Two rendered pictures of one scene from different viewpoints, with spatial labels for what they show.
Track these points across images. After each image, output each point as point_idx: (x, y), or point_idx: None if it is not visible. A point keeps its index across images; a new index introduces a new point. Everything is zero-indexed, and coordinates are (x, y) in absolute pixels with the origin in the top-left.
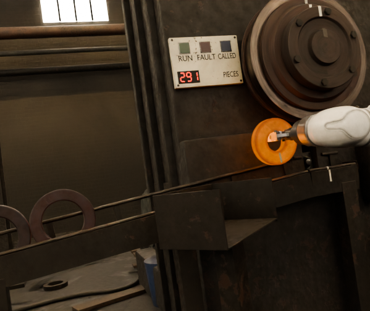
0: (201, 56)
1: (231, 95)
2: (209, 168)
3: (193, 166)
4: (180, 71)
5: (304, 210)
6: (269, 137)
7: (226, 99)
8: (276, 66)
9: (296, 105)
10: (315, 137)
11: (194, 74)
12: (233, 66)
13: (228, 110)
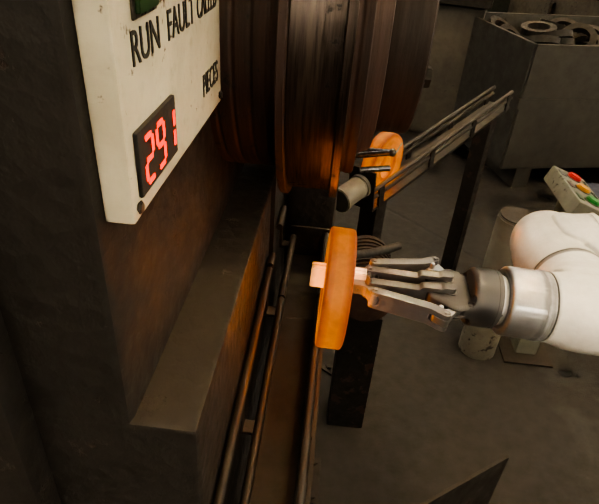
0: (173, 16)
1: (192, 150)
2: (219, 438)
3: (206, 475)
4: (139, 124)
5: (263, 347)
6: (322, 278)
7: (187, 172)
8: (377, 90)
9: (346, 172)
10: (580, 348)
11: (168, 121)
12: (212, 43)
13: (190, 205)
